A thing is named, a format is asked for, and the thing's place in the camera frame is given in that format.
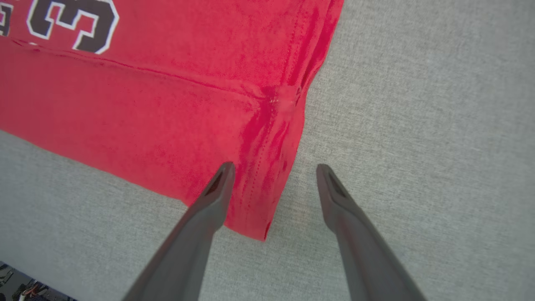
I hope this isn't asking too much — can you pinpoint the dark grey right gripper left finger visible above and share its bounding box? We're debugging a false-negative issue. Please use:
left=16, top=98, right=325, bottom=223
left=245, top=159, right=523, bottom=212
left=121, top=161, right=237, bottom=301

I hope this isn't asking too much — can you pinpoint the red and white basketball jersey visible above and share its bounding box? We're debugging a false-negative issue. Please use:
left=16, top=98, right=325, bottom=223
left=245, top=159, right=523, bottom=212
left=0, top=0, right=346, bottom=242

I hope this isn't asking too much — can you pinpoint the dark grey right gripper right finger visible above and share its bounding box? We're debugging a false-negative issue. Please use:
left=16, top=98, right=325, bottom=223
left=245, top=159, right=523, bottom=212
left=316, top=163, right=428, bottom=301

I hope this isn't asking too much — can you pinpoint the grey fabric sofa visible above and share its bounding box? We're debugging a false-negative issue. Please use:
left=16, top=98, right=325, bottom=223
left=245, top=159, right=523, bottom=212
left=0, top=0, right=535, bottom=301

